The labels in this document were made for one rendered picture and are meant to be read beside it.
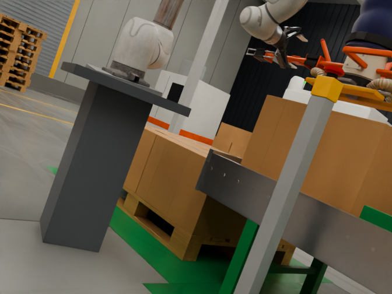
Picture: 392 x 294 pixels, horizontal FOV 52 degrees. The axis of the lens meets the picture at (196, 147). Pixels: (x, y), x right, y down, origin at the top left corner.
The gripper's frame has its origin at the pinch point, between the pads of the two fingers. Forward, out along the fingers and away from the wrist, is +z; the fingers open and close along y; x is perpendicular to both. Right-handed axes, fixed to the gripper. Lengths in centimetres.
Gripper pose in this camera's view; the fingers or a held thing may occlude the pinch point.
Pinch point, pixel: (298, 53)
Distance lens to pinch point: 202.5
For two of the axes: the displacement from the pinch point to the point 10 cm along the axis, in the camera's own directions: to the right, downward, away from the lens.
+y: -3.6, 9.3, 0.7
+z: 7.0, 2.3, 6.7
